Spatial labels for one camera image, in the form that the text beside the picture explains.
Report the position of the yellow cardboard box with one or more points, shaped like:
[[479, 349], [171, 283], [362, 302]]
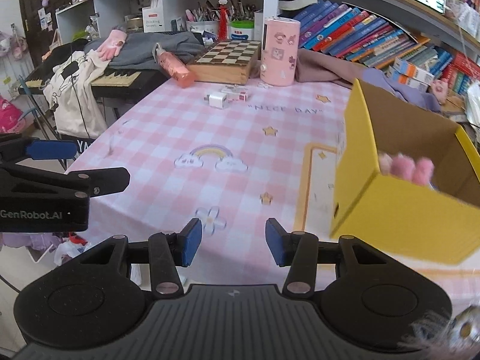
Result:
[[439, 225]]

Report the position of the pink glove on cloth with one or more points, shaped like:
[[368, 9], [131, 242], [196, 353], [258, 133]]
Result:
[[112, 46]]

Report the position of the pink checkered tablecloth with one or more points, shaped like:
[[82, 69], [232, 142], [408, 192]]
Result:
[[273, 156]]

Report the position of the white red small box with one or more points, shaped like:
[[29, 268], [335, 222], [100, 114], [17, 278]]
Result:
[[235, 93]]

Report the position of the pink backpack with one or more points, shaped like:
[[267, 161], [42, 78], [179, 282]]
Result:
[[11, 118]]

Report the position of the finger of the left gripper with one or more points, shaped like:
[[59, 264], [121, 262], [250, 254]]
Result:
[[104, 181], [48, 150]]

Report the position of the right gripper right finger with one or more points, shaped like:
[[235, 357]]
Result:
[[296, 250]]

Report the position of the pink sticker cylinder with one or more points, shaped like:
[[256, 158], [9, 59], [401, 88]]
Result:
[[279, 51]]

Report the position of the orange white medicine box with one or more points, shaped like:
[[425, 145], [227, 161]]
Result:
[[412, 71]]

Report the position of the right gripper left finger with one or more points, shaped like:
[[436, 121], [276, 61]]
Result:
[[167, 252]]

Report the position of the pink bottle lying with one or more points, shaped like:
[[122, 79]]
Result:
[[173, 66]]

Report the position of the red tassel ornament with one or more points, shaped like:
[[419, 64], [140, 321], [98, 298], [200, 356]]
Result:
[[223, 21]]

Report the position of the wooden chess board box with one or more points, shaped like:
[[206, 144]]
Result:
[[226, 62]]

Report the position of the small white charger cube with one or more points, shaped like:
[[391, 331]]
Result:
[[216, 100]]

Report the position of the black keyboard piano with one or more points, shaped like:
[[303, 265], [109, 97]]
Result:
[[128, 85]]

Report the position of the green lid white jar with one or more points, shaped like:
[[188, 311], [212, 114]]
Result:
[[241, 30]]

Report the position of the pink fuzzy glove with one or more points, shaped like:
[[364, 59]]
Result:
[[419, 172]]

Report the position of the white shelf unit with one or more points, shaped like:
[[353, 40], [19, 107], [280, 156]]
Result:
[[168, 0]]

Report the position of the pink pig figurine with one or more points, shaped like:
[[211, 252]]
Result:
[[439, 89]]

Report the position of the mauve purple cloth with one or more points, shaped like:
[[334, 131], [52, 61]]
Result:
[[312, 66]]

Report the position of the grey cloth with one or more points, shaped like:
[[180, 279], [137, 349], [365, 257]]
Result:
[[137, 52]]

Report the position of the row of books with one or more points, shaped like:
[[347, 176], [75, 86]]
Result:
[[351, 33]]

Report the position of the white tote bag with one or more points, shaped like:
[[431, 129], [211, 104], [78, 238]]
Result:
[[69, 94]]

